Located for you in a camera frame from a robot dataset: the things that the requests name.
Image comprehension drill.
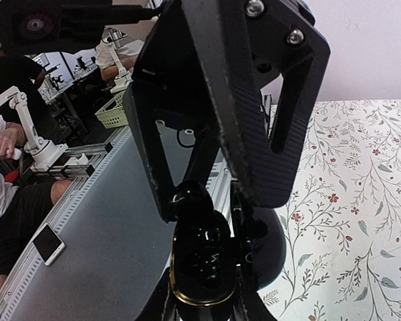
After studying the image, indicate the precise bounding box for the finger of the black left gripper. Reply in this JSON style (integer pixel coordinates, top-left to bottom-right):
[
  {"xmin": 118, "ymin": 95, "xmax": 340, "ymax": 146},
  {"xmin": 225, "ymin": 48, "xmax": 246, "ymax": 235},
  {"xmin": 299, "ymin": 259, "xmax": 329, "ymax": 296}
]
[
  {"xmin": 124, "ymin": 1, "xmax": 219, "ymax": 222},
  {"xmin": 181, "ymin": 1, "xmax": 330, "ymax": 208}
]

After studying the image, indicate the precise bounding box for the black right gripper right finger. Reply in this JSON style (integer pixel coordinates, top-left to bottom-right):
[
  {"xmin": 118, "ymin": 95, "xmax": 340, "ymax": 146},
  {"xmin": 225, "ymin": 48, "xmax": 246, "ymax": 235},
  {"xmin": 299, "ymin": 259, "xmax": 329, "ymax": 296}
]
[{"xmin": 232, "ymin": 278, "xmax": 277, "ymax": 321}]

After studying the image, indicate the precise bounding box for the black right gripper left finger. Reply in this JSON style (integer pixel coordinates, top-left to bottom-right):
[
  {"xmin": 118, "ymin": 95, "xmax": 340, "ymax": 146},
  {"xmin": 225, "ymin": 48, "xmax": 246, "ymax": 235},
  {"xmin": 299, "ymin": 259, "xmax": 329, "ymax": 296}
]
[{"xmin": 142, "ymin": 267, "xmax": 180, "ymax": 321}]

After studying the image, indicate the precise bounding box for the black earbuds charging case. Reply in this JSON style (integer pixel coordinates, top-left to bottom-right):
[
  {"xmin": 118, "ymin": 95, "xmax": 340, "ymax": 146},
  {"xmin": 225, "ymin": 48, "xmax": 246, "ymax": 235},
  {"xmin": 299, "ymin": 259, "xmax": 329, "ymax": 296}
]
[{"xmin": 170, "ymin": 205, "xmax": 286, "ymax": 320}]

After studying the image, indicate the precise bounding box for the yellow green plastic basket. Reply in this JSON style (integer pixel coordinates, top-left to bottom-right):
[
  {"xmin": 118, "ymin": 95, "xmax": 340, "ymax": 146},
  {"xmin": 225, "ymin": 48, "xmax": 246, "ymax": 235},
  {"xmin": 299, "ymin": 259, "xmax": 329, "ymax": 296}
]
[{"xmin": 95, "ymin": 92, "xmax": 128, "ymax": 129}]

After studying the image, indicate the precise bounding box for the floral patterned table mat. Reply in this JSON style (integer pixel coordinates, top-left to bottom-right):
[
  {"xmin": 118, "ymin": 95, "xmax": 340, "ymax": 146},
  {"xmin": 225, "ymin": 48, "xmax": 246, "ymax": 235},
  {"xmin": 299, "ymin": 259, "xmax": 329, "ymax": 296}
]
[{"xmin": 259, "ymin": 100, "xmax": 401, "ymax": 320}]

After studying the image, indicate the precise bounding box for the white smartphone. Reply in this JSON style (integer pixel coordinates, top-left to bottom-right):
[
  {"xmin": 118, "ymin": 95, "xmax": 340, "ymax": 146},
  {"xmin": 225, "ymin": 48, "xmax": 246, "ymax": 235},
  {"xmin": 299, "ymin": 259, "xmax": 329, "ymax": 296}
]
[{"xmin": 31, "ymin": 223, "xmax": 65, "ymax": 266}]

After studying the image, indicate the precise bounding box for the seated person in background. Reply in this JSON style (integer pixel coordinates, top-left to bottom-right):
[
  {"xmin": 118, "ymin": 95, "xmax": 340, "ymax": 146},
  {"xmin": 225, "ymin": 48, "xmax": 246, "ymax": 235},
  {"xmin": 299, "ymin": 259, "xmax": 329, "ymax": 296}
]
[{"xmin": 0, "ymin": 52, "xmax": 70, "ymax": 289}]

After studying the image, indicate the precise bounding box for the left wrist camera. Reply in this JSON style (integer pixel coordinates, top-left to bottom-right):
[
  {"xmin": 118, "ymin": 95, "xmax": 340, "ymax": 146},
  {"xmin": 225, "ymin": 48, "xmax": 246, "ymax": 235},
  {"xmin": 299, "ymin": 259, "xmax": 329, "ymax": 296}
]
[{"xmin": 0, "ymin": 1, "xmax": 164, "ymax": 55}]

